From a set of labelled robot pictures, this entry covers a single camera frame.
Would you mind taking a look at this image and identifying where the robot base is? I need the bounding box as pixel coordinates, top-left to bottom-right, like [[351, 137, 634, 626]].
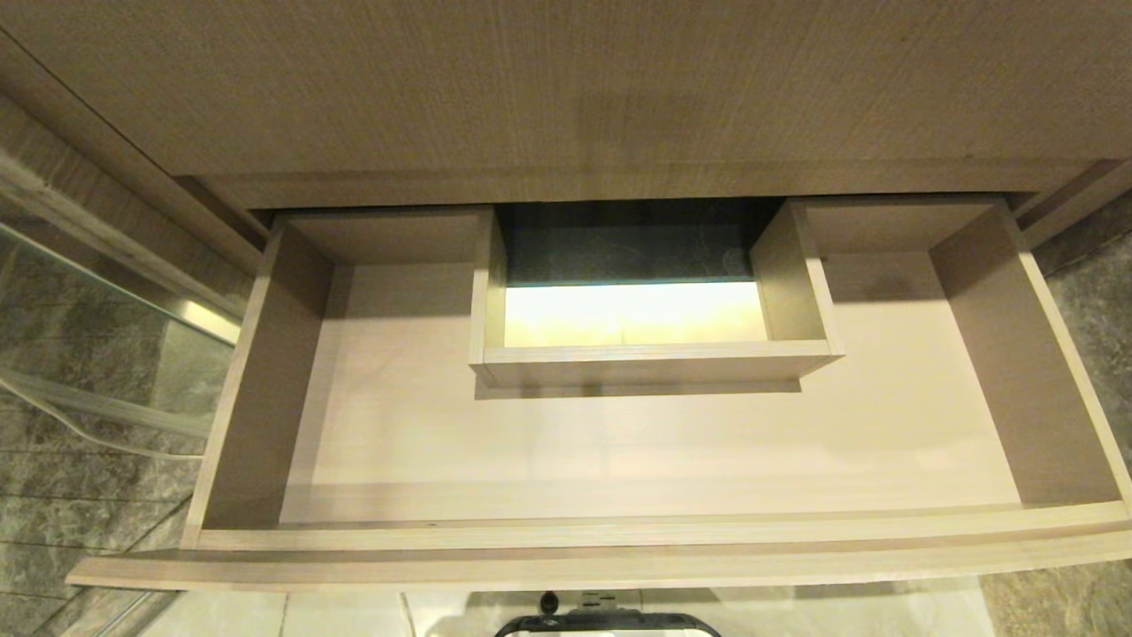
[[493, 591, 723, 637]]

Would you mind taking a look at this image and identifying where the light wood drawer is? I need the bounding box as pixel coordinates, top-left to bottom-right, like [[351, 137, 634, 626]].
[[66, 196, 1132, 593]]

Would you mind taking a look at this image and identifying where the glass shower partition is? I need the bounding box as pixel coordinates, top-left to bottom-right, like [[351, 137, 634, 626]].
[[0, 146, 244, 637]]

